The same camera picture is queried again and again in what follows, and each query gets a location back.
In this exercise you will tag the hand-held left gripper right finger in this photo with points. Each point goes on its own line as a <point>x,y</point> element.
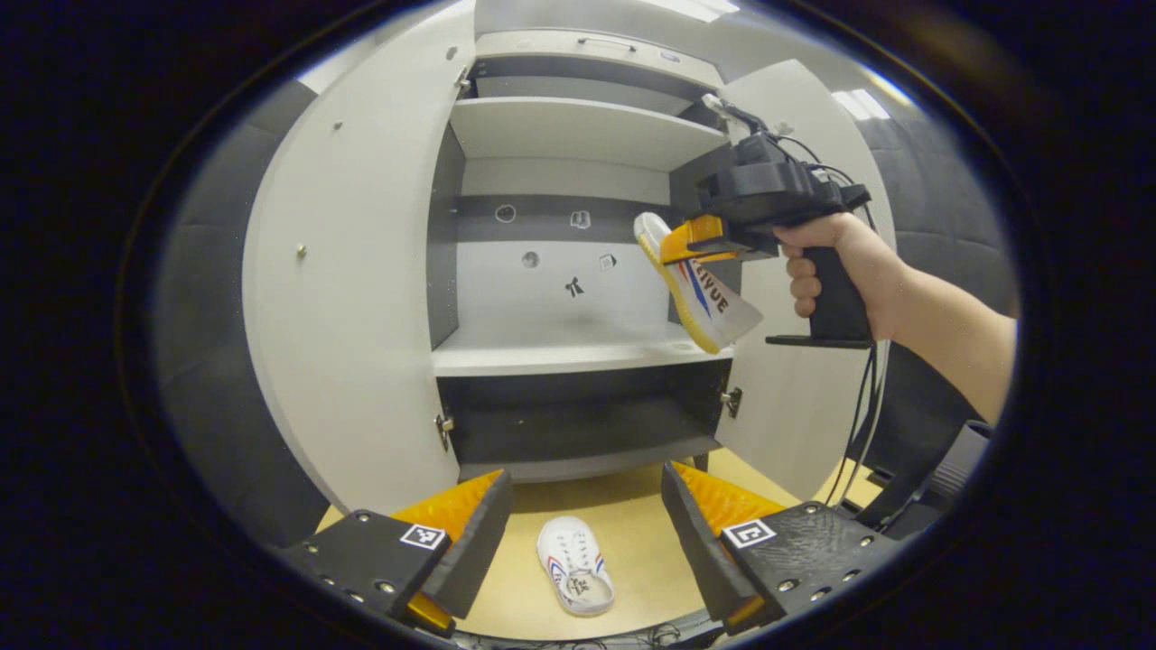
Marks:
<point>700,546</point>

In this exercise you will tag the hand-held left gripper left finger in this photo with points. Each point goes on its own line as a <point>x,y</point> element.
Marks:
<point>474,546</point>

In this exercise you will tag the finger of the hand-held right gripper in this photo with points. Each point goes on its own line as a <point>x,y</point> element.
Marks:
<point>691,236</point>

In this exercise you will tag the white striped shoe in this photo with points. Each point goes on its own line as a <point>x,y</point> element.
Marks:
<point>573,564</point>
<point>713,311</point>

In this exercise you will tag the grey shoe cabinet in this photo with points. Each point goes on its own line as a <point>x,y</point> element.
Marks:
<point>560,352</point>

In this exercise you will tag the grey cabinet drawer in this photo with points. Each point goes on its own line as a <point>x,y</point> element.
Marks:
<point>560,50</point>

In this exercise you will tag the wooden base platform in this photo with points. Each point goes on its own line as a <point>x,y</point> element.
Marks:
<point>632,542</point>

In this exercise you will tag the small ceiling light panel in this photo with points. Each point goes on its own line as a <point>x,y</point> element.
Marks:
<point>862,104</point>

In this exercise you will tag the black backdrop cloth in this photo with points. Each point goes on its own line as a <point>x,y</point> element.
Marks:
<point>948,208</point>
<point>208,343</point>

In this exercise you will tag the large ceiling light panel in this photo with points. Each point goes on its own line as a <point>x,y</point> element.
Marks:
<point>695,7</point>

